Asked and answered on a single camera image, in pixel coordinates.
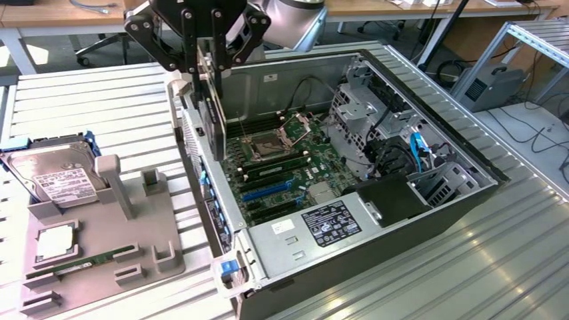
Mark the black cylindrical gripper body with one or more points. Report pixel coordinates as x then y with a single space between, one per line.
201 4

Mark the black Nvidia graphics card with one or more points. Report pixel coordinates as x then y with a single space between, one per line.
215 110

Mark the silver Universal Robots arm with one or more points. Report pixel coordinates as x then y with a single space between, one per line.
298 23

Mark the office chair base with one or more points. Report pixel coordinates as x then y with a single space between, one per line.
383 28
121 43

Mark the wooden desk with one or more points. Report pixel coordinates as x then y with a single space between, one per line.
400 10
45 16

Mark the thin metal locking lever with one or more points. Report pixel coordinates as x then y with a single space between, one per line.
245 128

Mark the open metal socket cover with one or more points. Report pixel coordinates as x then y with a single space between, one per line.
298 128

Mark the perforated silver disk bay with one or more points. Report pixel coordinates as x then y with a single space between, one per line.
360 110

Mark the CPU socket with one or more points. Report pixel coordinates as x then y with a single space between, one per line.
267 147

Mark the green Dell motherboard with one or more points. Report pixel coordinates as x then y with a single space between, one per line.
320 156

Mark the installed RAM stick with label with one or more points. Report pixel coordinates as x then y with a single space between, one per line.
276 168

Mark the black stand pole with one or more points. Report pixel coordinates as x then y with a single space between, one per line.
440 36

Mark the hard disk in blue carrier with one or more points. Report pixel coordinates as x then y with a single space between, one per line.
54 173

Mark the blue expansion slot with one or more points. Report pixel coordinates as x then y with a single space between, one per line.
264 192

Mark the silver finned chipset heatsink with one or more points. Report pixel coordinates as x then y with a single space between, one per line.
322 194

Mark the grey control box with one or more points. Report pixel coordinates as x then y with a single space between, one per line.
490 86

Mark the black plastic shroud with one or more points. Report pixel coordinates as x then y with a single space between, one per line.
391 200

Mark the grey plastic parts rack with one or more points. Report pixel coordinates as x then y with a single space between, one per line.
102 240

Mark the open silver disk bay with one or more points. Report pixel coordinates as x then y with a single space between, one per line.
450 183

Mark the silver power supply with label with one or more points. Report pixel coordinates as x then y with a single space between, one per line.
290 243

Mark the silver CPU chip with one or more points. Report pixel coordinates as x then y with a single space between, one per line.
55 243

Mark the loose green RAM stick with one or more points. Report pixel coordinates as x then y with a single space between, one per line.
89 259

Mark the open black PC case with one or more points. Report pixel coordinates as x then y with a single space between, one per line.
400 233

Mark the aluminium frame rack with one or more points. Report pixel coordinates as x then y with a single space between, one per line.
534 36

